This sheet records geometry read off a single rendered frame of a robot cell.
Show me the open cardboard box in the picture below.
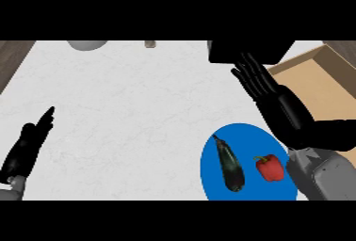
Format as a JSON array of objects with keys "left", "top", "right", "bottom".
[{"left": 266, "top": 42, "right": 356, "bottom": 168}]

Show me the red bell pepper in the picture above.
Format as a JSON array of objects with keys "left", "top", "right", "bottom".
[{"left": 253, "top": 153, "right": 285, "bottom": 183}]

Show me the dark purple eggplant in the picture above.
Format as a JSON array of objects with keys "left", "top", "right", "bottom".
[{"left": 212, "top": 134, "right": 247, "bottom": 193}]

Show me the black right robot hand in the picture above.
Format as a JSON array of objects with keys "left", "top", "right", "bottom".
[{"left": 229, "top": 51, "right": 356, "bottom": 153}]

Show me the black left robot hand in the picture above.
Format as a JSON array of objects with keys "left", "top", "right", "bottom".
[{"left": 0, "top": 105, "right": 58, "bottom": 185}]

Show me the blue plate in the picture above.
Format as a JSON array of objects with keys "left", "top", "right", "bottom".
[{"left": 200, "top": 122, "right": 299, "bottom": 201}]

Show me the grey round bowl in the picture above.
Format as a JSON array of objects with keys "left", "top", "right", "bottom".
[{"left": 65, "top": 40, "right": 110, "bottom": 52}]

